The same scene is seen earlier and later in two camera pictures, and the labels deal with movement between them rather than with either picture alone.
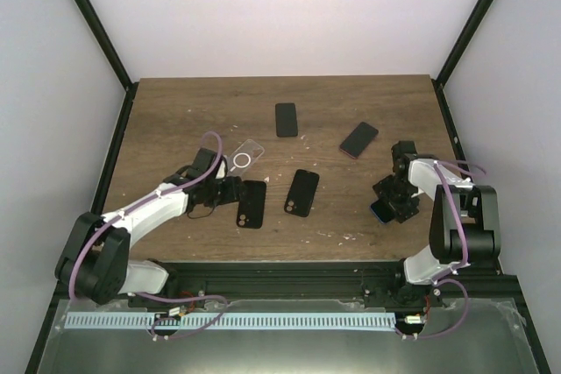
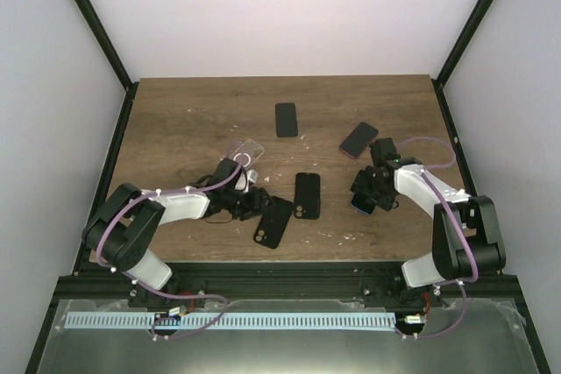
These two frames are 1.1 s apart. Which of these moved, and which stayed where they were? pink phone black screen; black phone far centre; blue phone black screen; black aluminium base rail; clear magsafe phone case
Moved: blue phone black screen
Stayed: pink phone black screen; clear magsafe phone case; black aluminium base rail; black phone far centre
